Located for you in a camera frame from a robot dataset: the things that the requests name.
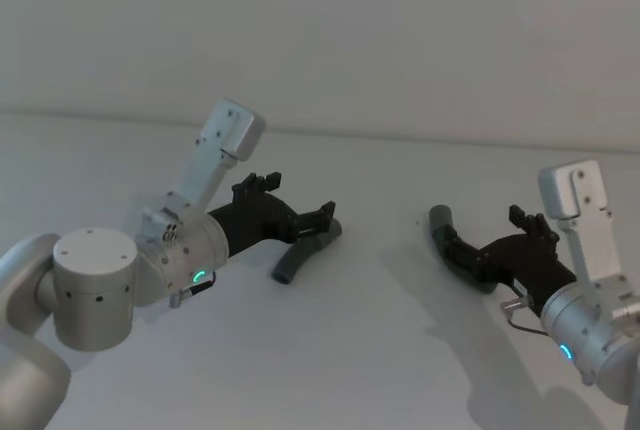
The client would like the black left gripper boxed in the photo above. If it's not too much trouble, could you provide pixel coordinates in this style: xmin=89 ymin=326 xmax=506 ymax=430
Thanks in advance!
xmin=207 ymin=169 xmax=338 ymax=257

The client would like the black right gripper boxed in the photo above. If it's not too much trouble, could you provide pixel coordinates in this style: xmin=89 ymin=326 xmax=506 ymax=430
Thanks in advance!
xmin=432 ymin=203 xmax=578 ymax=310

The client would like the long curved grey tube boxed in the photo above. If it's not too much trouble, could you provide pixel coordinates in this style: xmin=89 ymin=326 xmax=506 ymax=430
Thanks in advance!
xmin=270 ymin=219 xmax=345 ymax=288

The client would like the short curved grey tube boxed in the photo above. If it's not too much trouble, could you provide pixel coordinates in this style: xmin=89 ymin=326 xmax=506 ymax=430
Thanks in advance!
xmin=427 ymin=204 xmax=454 ymax=245

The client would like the white table cloth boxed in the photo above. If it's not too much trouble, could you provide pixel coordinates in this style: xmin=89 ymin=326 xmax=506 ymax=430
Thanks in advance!
xmin=0 ymin=110 xmax=640 ymax=430

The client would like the white curtain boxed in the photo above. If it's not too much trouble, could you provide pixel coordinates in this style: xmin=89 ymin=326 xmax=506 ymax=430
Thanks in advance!
xmin=0 ymin=0 xmax=640 ymax=152

